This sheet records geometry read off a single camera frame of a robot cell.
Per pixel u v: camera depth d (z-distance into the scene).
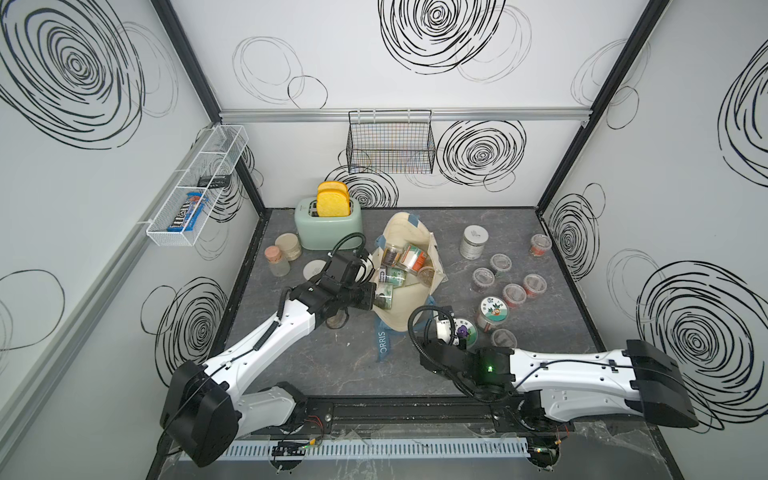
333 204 0.95
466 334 0.80
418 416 0.75
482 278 0.94
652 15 0.72
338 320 0.90
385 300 0.87
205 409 0.38
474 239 0.99
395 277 0.94
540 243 1.02
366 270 0.64
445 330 0.68
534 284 0.93
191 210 0.69
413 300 0.99
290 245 1.01
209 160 0.84
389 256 0.94
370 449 0.77
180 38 0.74
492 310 0.84
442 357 0.56
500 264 0.97
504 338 0.81
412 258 0.95
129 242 0.61
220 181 0.78
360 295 0.70
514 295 0.91
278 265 0.99
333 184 0.96
